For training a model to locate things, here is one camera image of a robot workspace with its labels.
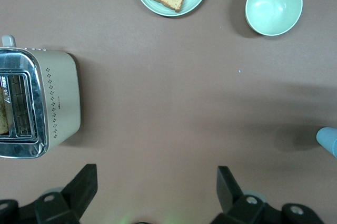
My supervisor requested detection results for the beige and chrome toaster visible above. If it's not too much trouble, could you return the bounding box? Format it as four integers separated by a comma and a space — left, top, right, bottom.
0, 35, 81, 159

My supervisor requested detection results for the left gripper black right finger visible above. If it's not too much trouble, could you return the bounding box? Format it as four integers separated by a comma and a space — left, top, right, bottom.
212, 165, 284, 224

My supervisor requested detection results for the pale green bowl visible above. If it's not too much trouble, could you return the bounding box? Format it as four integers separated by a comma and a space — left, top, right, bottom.
245, 0, 303, 36

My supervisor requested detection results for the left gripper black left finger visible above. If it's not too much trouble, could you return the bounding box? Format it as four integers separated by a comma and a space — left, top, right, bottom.
34, 163, 98, 224

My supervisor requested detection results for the light blue plastic cup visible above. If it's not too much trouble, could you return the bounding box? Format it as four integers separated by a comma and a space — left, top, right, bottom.
315, 126, 337, 159

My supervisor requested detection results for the dark toast slice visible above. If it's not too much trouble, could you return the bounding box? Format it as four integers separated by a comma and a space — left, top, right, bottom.
0, 86, 8, 135

